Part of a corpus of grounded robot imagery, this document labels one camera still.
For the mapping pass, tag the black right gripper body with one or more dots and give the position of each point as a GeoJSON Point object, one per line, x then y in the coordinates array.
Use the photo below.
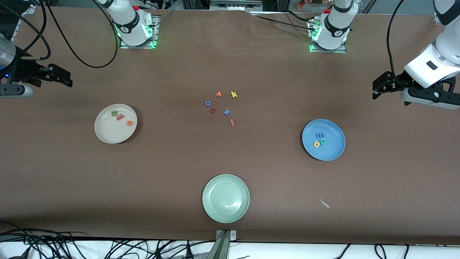
{"type": "Point", "coordinates": [22, 69]}

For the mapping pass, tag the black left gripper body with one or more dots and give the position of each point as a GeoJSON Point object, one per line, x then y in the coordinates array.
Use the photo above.
{"type": "Point", "coordinates": [396, 80]}

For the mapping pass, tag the pink foam letter w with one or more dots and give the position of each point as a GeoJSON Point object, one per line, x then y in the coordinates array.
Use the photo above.
{"type": "Point", "coordinates": [120, 117]}

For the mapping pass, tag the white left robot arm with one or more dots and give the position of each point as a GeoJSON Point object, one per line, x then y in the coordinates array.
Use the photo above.
{"type": "Point", "coordinates": [435, 64]}

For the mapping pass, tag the beige round plate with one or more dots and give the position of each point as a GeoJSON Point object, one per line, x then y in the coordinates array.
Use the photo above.
{"type": "Point", "coordinates": [111, 133]}

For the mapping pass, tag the blue round plate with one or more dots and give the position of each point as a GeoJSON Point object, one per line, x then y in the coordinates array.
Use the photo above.
{"type": "Point", "coordinates": [330, 153]}

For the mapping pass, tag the green round plate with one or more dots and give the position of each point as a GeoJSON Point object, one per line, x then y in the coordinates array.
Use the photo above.
{"type": "Point", "coordinates": [225, 198]}

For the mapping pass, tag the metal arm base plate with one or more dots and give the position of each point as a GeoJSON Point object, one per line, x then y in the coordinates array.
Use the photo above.
{"type": "Point", "coordinates": [329, 51]}
{"type": "Point", "coordinates": [138, 46]}

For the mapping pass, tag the aluminium frame rail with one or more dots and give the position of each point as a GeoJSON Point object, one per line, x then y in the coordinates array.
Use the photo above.
{"type": "Point", "coordinates": [31, 9]}

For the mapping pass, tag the aluminium frame fixture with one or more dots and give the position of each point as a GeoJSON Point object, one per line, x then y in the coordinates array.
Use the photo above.
{"type": "Point", "coordinates": [235, 4]}

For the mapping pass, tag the aluminium profile post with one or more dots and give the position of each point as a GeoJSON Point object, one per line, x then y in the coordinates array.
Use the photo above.
{"type": "Point", "coordinates": [222, 246]}

